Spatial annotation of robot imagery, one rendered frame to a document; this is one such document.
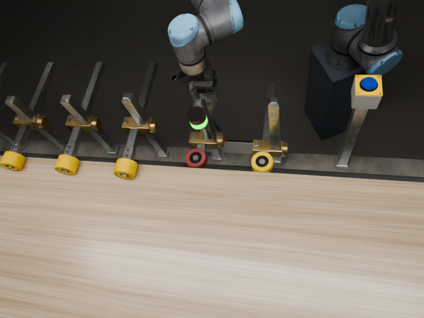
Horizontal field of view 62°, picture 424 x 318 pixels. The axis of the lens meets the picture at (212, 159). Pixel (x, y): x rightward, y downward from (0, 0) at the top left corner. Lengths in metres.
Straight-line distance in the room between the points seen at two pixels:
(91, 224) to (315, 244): 0.79
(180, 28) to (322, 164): 0.81
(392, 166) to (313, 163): 0.30
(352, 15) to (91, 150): 1.33
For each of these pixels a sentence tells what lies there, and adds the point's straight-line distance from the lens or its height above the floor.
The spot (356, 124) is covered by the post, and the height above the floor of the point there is 1.04.
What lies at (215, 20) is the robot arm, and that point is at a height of 1.36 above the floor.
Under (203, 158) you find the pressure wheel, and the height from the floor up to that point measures 0.91.
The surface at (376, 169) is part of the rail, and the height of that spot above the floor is 0.70.
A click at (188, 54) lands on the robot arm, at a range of 1.07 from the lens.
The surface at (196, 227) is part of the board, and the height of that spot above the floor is 0.90.
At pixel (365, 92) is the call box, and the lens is 1.07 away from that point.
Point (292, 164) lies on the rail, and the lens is 1.51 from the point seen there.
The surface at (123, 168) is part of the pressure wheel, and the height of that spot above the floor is 0.98.
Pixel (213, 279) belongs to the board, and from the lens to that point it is 1.20.
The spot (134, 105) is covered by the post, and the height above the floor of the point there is 1.11.
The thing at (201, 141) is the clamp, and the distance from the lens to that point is 1.40.
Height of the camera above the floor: 2.07
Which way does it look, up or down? 62 degrees down
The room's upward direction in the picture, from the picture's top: 22 degrees counter-clockwise
